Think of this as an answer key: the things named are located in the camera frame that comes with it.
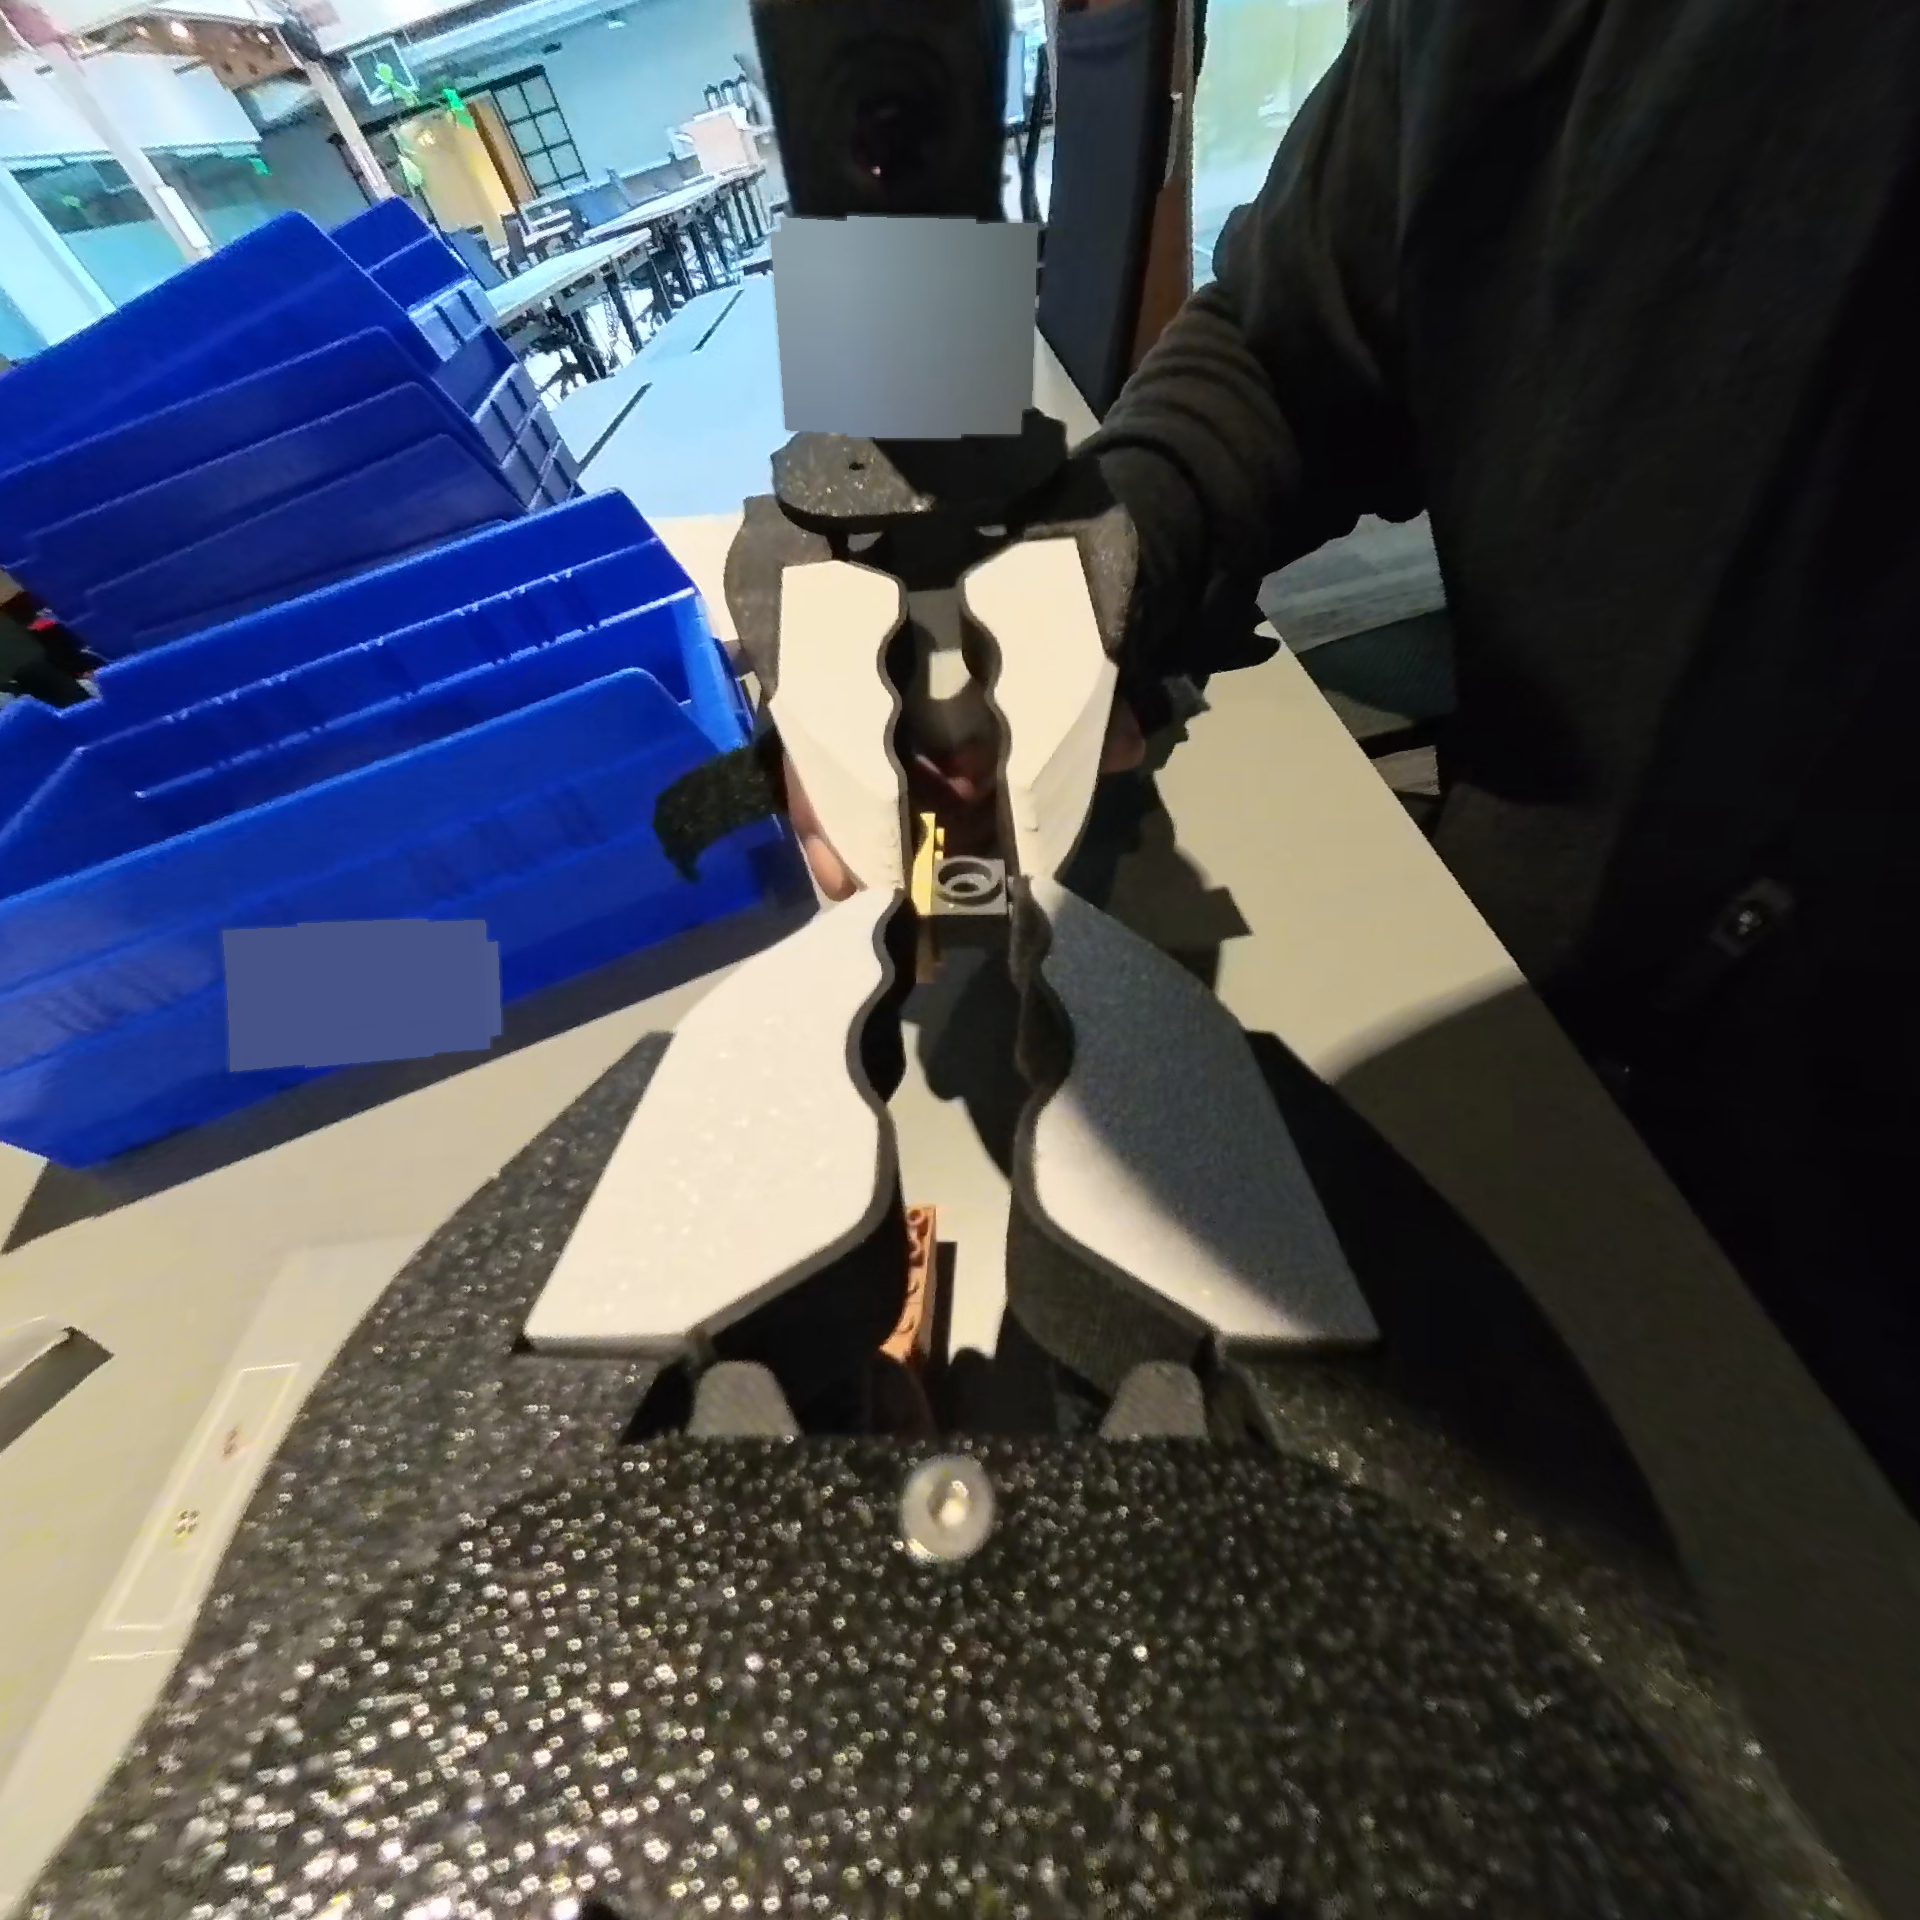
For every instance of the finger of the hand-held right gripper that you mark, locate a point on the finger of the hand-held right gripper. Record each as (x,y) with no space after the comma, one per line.
(1058,674)
(832,690)

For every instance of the small grey toy brick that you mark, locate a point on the small grey toy brick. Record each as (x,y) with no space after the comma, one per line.
(973,885)

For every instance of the grey desk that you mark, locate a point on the grey desk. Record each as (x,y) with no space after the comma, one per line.
(1351,901)

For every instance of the orange toy brick assembly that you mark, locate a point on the orange toy brick assembly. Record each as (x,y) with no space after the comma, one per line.
(918,1290)

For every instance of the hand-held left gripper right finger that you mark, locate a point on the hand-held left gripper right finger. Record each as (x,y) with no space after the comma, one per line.
(1184,1154)

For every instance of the person's right forearm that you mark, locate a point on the person's right forearm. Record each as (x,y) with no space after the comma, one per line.
(1244,495)

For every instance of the grey instruction booklet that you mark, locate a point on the grey instruction booklet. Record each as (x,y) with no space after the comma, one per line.
(210,1470)

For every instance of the long grey table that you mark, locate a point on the long grey table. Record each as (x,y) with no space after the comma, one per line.
(570,279)

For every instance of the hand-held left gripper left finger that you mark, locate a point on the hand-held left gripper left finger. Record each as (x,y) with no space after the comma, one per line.
(705,1170)

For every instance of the person's right hand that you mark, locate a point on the person's right hand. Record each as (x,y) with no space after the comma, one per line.
(828,866)

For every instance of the stack of blue storage bins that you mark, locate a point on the stack of blue storage bins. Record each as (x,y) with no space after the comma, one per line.
(375,720)

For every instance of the tan toy brick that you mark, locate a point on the tan toy brick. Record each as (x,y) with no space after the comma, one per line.
(926,871)

